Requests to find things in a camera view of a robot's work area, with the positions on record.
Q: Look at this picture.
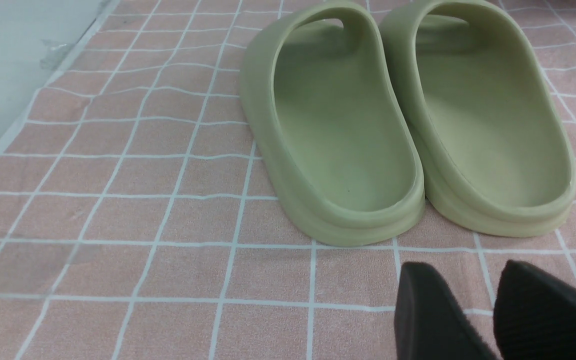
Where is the green foam slipper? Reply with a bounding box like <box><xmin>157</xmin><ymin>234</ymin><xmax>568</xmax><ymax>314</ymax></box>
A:
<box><xmin>378</xmin><ymin>0</ymin><xmax>576</xmax><ymax>238</ymax></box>
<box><xmin>238</xmin><ymin>0</ymin><xmax>426</xmax><ymax>248</ymax></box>

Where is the left green foam slipper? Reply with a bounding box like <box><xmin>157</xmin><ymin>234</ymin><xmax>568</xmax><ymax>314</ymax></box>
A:
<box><xmin>238</xmin><ymin>0</ymin><xmax>426</xmax><ymax>248</ymax></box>

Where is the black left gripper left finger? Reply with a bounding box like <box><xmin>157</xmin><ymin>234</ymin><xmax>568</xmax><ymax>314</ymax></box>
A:
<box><xmin>394</xmin><ymin>262</ymin><xmax>498</xmax><ymax>360</ymax></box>

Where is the right green foam slipper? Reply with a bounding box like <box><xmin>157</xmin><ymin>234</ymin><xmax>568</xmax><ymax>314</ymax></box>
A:
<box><xmin>378</xmin><ymin>0</ymin><xmax>576</xmax><ymax>238</ymax></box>

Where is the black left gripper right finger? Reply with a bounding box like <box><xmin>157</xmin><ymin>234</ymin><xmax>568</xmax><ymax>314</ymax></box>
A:
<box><xmin>493</xmin><ymin>260</ymin><xmax>576</xmax><ymax>360</ymax></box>

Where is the pink grid cloth mat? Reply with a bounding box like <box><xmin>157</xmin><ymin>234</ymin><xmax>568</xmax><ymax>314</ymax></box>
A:
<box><xmin>0</xmin><ymin>0</ymin><xmax>576</xmax><ymax>360</ymax></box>

